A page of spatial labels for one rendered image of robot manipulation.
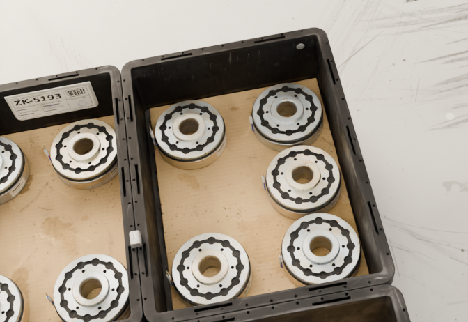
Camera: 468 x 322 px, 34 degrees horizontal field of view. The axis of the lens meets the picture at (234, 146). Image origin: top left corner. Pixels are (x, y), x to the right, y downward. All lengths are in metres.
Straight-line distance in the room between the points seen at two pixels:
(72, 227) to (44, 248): 0.05
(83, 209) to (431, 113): 0.59
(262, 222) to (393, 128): 0.34
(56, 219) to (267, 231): 0.30
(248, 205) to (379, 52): 0.45
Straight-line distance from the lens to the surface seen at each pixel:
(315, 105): 1.13
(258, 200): 1.08
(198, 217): 1.08
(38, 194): 1.16
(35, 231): 1.13
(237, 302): 0.92
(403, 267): 1.19
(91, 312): 1.02
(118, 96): 1.09
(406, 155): 1.28
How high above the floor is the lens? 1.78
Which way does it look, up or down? 57 degrees down
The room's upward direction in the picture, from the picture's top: 10 degrees counter-clockwise
